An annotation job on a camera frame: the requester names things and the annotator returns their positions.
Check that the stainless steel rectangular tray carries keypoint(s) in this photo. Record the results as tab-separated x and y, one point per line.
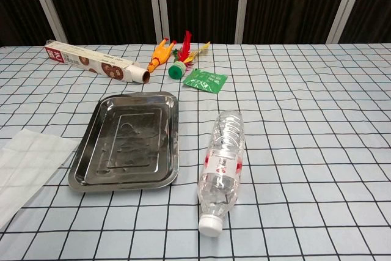
134	138

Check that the yellow rubber chicken toy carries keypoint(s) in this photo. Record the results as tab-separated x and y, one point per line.
160	54

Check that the white partition frame post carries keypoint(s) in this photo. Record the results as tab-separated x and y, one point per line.
157	4
244	4
46	1
343	4

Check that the feather shuttlecock with green base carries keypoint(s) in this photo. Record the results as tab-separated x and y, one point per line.
177	70

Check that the white paper roll cardboard core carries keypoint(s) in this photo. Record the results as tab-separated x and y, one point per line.
139	74

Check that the green foil packet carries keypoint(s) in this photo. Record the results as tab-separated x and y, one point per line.
204	80

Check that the white translucent sheet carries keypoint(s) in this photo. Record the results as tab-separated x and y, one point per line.
27	163

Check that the long baking paper box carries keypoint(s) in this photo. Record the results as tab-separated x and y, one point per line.
82	59

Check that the blue checked tablecloth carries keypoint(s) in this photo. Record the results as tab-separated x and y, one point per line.
305	151

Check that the clear plastic water bottle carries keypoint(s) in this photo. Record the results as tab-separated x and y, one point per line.
223	157

